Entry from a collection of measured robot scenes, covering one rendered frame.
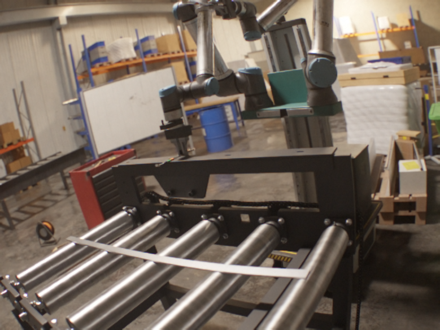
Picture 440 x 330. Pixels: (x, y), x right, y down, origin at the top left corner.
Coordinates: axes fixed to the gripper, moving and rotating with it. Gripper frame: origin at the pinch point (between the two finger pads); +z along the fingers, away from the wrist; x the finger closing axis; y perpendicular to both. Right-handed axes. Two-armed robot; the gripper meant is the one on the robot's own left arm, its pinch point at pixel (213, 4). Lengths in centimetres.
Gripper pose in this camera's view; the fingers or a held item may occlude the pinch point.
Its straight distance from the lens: 143.4
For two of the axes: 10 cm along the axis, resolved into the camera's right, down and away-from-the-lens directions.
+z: -5.7, 3.5, -7.5
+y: 7.9, -0.2, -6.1
